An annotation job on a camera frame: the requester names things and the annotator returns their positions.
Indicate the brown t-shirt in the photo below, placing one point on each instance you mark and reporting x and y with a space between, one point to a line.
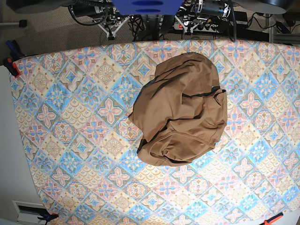
182 112

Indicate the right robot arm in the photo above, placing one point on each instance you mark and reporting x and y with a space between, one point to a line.
101 13

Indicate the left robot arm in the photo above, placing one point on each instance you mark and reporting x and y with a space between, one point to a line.
202 15

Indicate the patterned tablecloth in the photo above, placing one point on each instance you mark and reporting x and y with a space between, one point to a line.
72 112

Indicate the white power strip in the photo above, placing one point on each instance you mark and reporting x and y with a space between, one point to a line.
196 28

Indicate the blue black clamp bottom left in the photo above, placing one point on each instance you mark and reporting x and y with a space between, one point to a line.
47 217

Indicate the blue clamp upper left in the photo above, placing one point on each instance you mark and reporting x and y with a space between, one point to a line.
15 51

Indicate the red black clamp left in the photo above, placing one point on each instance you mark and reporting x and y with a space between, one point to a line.
12 67

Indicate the white floor vent box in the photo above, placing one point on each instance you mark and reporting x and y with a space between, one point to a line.
28 213

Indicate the orange clamp bottom right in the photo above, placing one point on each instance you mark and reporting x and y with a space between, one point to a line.
273 219

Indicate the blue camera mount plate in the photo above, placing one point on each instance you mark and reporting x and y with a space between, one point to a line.
147 7

